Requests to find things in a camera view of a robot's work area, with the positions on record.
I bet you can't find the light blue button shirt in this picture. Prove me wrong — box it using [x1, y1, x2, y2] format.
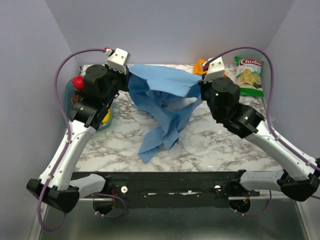
[128, 64, 202, 163]

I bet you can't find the green cassava chips bag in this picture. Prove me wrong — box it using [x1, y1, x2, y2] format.
[234, 56, 264, 98]

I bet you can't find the orange mango gummy bag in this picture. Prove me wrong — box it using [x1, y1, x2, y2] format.
[192, 59, 207, 76]

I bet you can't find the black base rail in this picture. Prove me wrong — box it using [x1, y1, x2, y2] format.
[71, 171, 261, 210]

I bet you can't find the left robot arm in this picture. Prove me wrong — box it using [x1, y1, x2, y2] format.
[26, 64, 130, 214]

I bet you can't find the teal plastic fruit basin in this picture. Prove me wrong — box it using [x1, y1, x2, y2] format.
[64, 80, 114, 132]

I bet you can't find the red toy apple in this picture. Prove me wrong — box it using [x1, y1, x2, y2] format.
[71, 76, 85, 92]

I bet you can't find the yellow toy lemon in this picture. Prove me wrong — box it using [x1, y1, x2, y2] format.
[101, 109, 112, 125]

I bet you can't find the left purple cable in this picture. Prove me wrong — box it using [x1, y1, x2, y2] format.
[36, 46, 111, 232]

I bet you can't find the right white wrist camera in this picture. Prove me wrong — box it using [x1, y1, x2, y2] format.
[201, 57, 225, 83]

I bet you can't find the dark toy grape bunch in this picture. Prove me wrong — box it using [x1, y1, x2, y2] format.
[71, 91, 82, 109]

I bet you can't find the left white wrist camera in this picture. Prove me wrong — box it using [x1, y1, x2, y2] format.
[104, 47, 131, 75]

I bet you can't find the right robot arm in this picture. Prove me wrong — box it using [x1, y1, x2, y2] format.
[198, 77, 320, 202]

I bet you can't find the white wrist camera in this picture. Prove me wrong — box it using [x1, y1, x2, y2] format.
[201, 57, 225, 83]
[104, 47, 131, 75]

